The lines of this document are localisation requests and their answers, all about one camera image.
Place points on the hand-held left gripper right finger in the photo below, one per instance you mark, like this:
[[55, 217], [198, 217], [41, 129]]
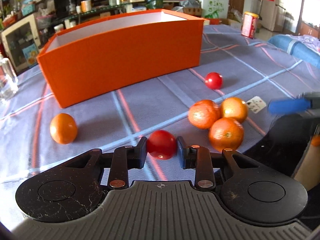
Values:
[[180, 153]]

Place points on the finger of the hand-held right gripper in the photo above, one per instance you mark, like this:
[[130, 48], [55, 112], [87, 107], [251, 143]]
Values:
[[287, 105]]

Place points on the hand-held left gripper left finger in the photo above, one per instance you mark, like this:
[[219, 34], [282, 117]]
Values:
[[143, 155]]

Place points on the large red tomato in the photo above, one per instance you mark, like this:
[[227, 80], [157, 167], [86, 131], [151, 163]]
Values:
[[161, 143]]

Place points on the orange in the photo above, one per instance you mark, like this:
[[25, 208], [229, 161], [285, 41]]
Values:
[[203, 113], [63, 128], [226, 135], [235, 108]]

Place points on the small red tomato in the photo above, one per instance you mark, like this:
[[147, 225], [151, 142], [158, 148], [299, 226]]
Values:
[[213, 80]]

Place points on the orange cardboard box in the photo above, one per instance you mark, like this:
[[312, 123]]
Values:
[[120, 55]]

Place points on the small white card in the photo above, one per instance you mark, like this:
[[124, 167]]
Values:
[[255, 105]]

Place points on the red can with yellow lid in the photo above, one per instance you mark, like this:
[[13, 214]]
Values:
[[250, 25]]

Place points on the green plastic bag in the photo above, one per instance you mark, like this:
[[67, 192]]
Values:
[[154, 4]]

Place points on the clear glass bottle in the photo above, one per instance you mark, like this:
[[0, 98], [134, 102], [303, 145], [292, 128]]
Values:
[[7, 80]]

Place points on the white and orange can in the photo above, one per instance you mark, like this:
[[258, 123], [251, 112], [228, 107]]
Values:
[[86, 6]]

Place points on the white glass door cabinet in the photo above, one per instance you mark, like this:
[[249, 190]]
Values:
[[20, 42]]

